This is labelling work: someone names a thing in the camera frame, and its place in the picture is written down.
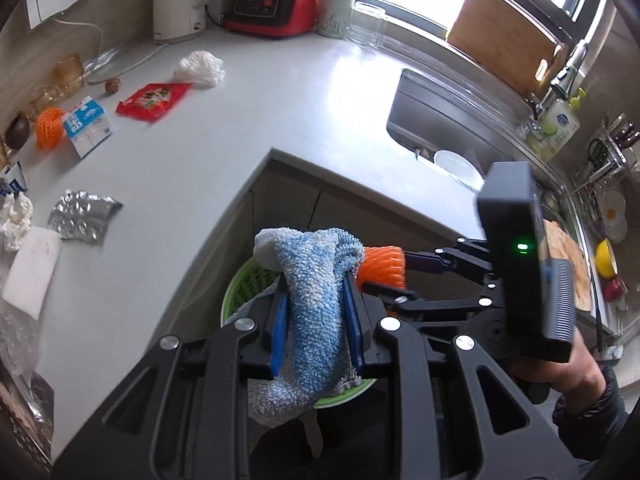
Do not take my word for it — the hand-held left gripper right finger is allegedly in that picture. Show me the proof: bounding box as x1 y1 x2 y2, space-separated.
342 274 582 480

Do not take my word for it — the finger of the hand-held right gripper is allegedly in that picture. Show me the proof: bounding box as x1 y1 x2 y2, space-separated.
402 241 497 277
360 280 502 332

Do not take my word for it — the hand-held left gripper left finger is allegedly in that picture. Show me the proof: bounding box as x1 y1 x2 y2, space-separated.
55 284 297 480

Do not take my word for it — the orange foam fruit net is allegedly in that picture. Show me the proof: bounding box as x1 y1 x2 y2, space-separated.
35 106 67 150
357 245 406 291

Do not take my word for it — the blue terry towel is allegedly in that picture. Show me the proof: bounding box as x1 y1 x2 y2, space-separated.
247 227 366 423

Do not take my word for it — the green slatted bin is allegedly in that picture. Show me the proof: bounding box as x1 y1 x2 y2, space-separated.
220 257 378 411

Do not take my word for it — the silver blister pack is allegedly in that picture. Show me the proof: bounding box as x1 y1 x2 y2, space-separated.
48 190 123 247

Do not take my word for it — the red snack packet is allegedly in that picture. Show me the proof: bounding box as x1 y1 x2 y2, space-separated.
116 82 193 124

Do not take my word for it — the person's right forearm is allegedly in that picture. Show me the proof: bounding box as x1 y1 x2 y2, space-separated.
552 365 633 462

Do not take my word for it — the person's right hand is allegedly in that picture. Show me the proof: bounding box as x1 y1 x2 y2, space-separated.
512 334 608 402

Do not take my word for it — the round wooden board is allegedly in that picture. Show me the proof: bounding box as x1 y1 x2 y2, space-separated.
542 219 593 313

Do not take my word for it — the yellow bowl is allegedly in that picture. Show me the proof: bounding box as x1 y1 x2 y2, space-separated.
595 238 617 279

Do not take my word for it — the white plate in sink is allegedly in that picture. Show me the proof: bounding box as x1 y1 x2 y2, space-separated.
433 150 486 191

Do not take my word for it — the white plate with egg print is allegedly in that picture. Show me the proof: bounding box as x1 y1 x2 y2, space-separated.
601 190 628 241

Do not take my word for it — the green dish soap bottle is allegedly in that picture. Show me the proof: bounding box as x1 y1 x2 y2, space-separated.
525 89 588 161

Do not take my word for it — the steel kitchen sink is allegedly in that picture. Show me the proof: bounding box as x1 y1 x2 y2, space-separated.
386 67 551 196

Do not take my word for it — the chrome faucet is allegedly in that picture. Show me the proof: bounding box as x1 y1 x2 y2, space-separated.
532 40 591 116

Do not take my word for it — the wooden cutting board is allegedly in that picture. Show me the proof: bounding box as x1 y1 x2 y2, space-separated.
446 0 571 98

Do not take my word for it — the clear glass jar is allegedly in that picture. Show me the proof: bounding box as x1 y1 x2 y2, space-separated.
345 2 391 50

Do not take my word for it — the white foam sponge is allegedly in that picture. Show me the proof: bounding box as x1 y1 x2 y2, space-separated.
2 226 62 320

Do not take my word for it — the clear plastic bag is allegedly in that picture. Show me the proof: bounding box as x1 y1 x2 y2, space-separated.
0 305 41 378

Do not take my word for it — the pale green mug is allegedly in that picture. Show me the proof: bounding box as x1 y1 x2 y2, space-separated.
316 0 357 41

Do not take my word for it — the perforated metal grater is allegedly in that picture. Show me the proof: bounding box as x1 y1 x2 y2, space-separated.
0 380 53 466

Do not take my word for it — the white plastic bag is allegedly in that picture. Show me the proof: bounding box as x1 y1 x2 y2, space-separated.
174 51 226 88

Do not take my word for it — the blue and white carton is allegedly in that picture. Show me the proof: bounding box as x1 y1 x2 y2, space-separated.
62 96 113 159

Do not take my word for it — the crumpled white tissue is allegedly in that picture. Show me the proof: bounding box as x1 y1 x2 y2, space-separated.
0 192 35 253

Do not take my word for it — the blue and white packet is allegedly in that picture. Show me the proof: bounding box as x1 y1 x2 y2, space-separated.
0 161 30 198

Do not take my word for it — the amber glass cup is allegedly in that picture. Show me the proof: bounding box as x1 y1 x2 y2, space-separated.
52 53 85 93
29 85 56 116

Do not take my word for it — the white electric kettle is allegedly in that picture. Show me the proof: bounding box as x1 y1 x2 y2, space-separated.
152 0 208 45

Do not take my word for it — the white power cable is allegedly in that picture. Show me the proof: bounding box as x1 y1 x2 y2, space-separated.
52 15 171 86

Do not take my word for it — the black power cable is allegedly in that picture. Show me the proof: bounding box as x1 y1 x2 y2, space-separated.
206 0 241 28

